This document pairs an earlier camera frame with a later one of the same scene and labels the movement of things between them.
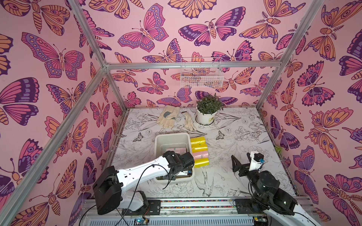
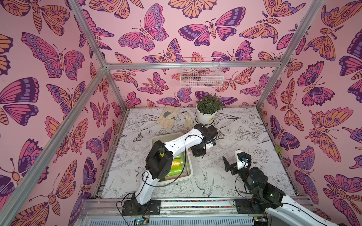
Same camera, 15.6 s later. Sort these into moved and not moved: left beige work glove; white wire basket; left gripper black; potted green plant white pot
Moved: left gripper black
Not moved: potted green plant white pot; left beige work glove; white wire basket
